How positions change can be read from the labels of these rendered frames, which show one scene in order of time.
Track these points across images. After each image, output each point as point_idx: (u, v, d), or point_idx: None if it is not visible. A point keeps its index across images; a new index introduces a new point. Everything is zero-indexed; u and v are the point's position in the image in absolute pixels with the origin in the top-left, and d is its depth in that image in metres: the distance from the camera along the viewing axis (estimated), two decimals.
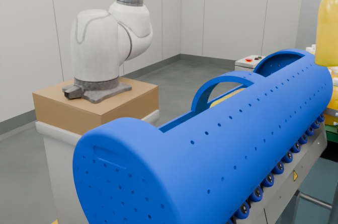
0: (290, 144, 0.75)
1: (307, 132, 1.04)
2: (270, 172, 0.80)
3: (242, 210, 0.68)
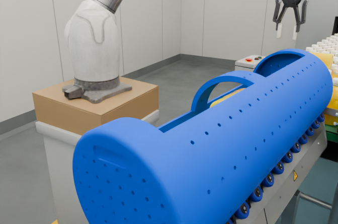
0: (290, 144, 0.75)
1: (307, 132, 1.04)
2: (270, 172, 0.80)
3: (242, 210, 0.68)
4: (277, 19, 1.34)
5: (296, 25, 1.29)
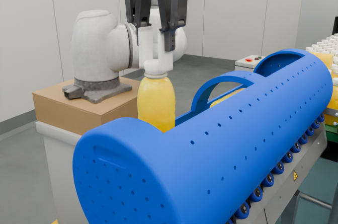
0: (290, 144, 0.75)
1: (307, 132, 1.04)
2: (270, 172, 0.80)
3: (242, 210, 0.68)
4: (135, 18, 0.49)
5: (162, 32, 0.46)
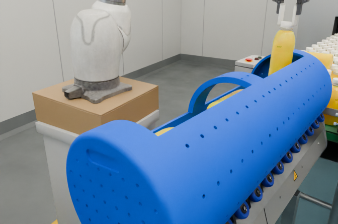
0: (288, 146, 0.74)
1: (310, 135, 1.05)
2: None
3: (243, 210, 0.68)
4: None
5: (297, 5, 0.92)
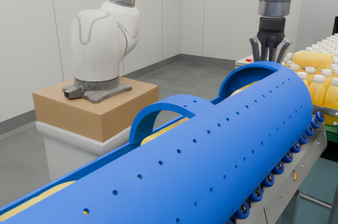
0: (246, 194, 0.57)
1: (311, 128, 1.07)
2: (273, 180, 0.79)
3: (242, 207, 0.68)
4: None
5: None
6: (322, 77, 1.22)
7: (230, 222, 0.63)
